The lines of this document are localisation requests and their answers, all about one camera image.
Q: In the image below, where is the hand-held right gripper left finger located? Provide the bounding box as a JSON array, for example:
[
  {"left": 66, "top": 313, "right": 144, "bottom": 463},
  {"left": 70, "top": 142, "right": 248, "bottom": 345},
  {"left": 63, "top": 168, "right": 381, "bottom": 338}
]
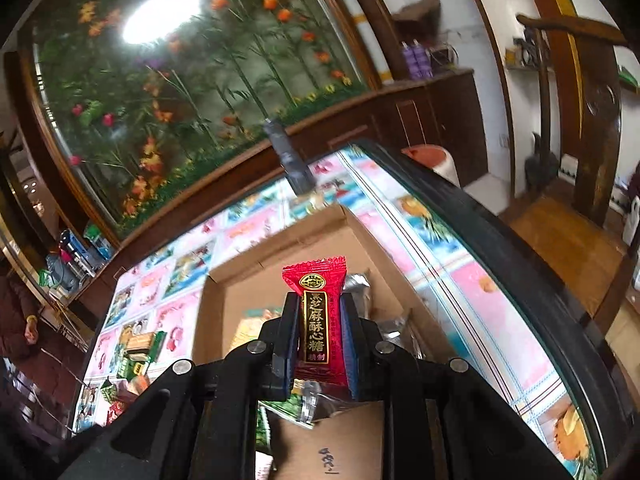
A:
[{"left": 60, "top": 293, "right": 301, "bottom": 480}]

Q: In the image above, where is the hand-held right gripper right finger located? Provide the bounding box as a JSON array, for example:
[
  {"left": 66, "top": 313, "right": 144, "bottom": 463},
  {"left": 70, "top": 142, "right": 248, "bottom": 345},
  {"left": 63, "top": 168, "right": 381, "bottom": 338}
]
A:
[{"left": 341, "top": 294, "right": 576, "bottom": 480}]

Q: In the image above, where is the red candy packet gold label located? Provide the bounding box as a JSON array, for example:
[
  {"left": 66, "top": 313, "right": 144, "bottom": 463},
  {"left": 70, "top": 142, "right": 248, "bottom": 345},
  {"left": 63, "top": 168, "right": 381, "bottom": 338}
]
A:
[{"left": 281, "top": 255, "right": 351, "bottom": 401}]

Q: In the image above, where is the clear cracker packet yellow label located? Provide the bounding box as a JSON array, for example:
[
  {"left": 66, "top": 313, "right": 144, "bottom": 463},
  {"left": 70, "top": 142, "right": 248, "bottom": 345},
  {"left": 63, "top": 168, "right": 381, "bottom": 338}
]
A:
[{"left": 230, "top": 307, "right": 283, "bottom": 356}]

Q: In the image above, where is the silver foil packet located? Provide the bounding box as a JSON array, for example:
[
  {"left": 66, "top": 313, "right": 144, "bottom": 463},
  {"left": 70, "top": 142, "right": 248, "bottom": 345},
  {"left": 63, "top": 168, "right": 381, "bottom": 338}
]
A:
[
  {"left": 372, "top": 310, "right": 416, "bottom": 356},
  {"left": 345, "top": 270, "right": 373, "bottom": 321}
]

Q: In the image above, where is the green white pea packet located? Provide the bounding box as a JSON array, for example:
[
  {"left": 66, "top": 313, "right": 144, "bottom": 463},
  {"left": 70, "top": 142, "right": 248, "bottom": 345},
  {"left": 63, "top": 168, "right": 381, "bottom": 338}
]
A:
[{"left": 292, "top": 380, "right": 351, "bottom": 426}]

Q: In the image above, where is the yellow green pea packet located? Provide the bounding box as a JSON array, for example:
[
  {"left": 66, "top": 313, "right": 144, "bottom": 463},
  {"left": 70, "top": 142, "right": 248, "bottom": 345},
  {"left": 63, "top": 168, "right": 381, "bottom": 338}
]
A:
[{"left": 255, "top": 400, "right": 273, "bottom": 461}]

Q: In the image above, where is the cardboard box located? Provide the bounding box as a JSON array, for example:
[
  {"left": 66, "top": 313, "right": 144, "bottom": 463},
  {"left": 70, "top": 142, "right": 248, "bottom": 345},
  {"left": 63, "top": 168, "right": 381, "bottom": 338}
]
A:
[{"left": 192, "top": 203, "right": 453, "bottom": 480}]

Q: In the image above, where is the printed tablecloth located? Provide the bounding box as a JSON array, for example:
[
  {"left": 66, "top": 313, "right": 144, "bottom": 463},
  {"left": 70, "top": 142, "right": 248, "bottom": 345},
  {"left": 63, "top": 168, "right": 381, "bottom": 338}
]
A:
[{"left": 72, "top": 145, "right": 601, "bottom": 476}]

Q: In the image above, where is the large green pea packet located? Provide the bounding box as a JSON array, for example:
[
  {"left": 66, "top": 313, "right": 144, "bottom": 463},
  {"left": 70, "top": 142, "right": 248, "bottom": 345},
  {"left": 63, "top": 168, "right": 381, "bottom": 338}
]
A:
[{"left": 117, "top": 357, "right": 151, "bottom": 381}]

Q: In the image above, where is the grey flashlight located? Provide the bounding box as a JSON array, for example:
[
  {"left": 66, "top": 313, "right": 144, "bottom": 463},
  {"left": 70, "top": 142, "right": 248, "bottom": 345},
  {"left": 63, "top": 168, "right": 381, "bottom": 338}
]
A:
[{"left": 262, "top": 117, "right": 316, "bottom": 196}]

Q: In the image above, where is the blue green packet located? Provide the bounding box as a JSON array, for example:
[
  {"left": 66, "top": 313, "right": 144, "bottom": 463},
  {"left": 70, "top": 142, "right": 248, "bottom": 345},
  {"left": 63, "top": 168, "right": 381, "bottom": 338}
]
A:
[{"left": 82, "top": 222, "right": 113, "bottom": 261}]

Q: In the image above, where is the blue plastic bottle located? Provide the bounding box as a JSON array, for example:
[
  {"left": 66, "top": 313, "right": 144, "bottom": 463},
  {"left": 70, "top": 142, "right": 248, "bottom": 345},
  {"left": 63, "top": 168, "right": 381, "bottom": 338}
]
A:
[{"left": 45, "top": 252, "right": 76, "bottom": 293}]

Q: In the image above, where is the wooden side cabinet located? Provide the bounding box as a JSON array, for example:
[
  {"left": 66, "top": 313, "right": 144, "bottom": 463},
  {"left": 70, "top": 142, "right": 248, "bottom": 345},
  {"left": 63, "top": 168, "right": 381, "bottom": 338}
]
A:
[{"left": 372, "top": 67, "right": 488, "bottom": 188}]

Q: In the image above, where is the glass artificial flower display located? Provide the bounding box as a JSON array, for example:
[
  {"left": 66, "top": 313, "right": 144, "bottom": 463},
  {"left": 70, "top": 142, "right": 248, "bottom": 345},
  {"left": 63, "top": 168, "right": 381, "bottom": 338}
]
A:
[{"left": 20, "top": 0, "right": 376, "bottom": 246}]

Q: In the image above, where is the wooden chair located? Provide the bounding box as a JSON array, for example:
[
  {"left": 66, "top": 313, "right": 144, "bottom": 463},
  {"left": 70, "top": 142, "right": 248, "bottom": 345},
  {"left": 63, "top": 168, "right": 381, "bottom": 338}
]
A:
[{"left": 500, "top": 12, "right": 640, "bottom": 331}]

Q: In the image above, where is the brown wooden wall shelf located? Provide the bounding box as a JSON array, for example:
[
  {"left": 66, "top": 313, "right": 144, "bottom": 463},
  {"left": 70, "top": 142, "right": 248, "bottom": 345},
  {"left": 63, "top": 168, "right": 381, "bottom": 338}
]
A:
[{"left": 392, "top": 0, "right": 443, "bottom": 36}]

